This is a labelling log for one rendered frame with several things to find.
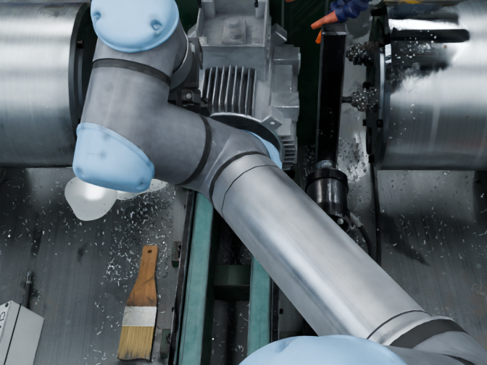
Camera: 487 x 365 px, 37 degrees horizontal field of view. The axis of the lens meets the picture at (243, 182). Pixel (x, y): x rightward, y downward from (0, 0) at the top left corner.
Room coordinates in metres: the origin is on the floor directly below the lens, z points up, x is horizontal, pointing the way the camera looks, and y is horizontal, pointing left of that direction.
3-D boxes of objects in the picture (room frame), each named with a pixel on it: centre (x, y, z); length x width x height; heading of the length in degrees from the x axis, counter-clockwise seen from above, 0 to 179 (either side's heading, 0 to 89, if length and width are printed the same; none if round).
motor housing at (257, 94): (0.81, 0.01, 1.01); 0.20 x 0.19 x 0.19; 173
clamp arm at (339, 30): (0.68, -0.12, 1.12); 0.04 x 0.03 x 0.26; 175
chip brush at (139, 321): (0.61, 0.17, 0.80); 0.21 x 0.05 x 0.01; 174
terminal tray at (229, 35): (0.85, 0.00, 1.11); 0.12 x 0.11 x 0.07; 173
